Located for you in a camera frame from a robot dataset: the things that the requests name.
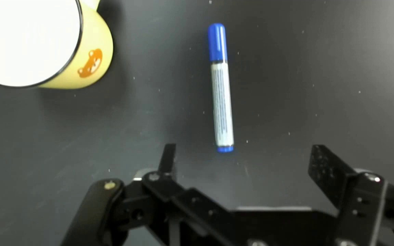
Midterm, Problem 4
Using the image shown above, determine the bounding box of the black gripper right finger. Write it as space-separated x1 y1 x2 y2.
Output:
306 143 394 246

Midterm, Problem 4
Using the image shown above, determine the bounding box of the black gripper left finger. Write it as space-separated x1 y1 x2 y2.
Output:
60 142 229 246

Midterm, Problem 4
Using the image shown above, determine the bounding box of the blue capped whiteboard marker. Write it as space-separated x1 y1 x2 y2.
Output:
206 22 235 154

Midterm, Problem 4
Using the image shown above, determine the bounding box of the yellow enamel mug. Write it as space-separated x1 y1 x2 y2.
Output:
0 0 114 90

